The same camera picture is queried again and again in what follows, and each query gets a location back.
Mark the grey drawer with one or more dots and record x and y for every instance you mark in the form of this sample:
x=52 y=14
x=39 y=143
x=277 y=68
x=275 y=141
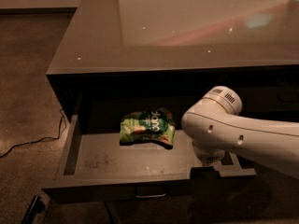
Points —
x=95 y=166

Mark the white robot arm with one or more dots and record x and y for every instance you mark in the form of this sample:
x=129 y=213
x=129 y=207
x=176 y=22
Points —
x=215 y=122

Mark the grey cabinet with glossy top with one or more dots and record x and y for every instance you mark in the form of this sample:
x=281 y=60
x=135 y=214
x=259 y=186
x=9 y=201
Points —
x=122 y=49

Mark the green snack bag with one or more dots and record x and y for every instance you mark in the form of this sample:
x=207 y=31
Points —
x=156 y=126

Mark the black object on floor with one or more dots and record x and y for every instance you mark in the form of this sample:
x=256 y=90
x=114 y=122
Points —
x=35 y=207

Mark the dark wall baseboard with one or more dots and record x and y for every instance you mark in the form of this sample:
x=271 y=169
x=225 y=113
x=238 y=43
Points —
x=37 y=10

